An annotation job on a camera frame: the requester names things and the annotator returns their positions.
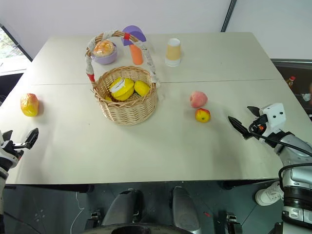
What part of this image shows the wicker basket with handle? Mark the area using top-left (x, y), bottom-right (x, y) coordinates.
top-left (84, 29), bottom-right (161, 126)

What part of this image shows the black table frame bar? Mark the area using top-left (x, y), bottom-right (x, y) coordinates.
top-left (4, 184), bottom-right (95, 194)

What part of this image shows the orange yellow wrapped fruit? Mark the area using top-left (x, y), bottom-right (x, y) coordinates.
top-left (20, 93), bottom-right (40, 117)

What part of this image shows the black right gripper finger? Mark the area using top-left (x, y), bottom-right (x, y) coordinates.
top-left (247, 105), bottom-right (261, 118)
top-left (227, 115), bottom-right (251, 140)

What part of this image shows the white sneaker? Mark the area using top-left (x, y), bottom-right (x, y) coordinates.
top-left (254, 181), bottom-right (285, 207)

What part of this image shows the black wall pillar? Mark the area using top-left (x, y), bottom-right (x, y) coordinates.
top-left (220, 0), bottom-right (238, 33)

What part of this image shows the purple plate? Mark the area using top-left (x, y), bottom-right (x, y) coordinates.
top-left (121, 25), bottom-right (147, 47)

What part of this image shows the purple bowl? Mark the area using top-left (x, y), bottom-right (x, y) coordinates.
top-left (91, 43), bottom-right (118, 65)

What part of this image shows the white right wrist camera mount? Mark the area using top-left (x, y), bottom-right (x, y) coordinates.
top-left (258, 102), bottom-right (288, 136)

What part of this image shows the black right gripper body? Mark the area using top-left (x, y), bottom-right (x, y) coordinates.
top-left (248, 113), bottom-right (271, 141)

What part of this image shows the black window frame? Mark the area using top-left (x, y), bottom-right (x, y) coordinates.
top-left (0, 23), bottom-right (34, 62)

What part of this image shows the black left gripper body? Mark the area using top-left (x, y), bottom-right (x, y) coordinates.
top-left (1, 139), bottom-right (27, 159)

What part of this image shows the small red yellow apple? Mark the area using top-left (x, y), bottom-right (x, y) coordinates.
top-left (195, 108), bottom-right (212, 123)

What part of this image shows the pink peach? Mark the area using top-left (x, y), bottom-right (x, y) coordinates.
top-left (189, 91), bottom-right (209, 109)

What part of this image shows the white floor cable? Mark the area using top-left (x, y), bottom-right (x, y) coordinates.
top-left (70, 192), bottom-right (85, 233)

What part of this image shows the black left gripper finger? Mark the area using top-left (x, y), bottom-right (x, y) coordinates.
top-left (22, 127), bottom-right (39, 150)
top-left (0, 130), bottom-right (14, 142)

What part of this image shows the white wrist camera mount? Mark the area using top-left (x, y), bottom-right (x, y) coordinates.
top-left (0, 131), bottom-right (20, 170)
top-left (258, 102), bottom-right (288, 136)

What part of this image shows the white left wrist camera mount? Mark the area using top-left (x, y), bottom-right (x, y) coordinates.
top-left (0, 131), bottom-right (20, 170)

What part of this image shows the oil bottle with red cap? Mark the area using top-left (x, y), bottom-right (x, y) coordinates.
top-left (285, 76), bottom-right (297, 90)

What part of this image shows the tan paper cup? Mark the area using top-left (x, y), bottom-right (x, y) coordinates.
top-left (165, 38), bottom-right (182, 62)

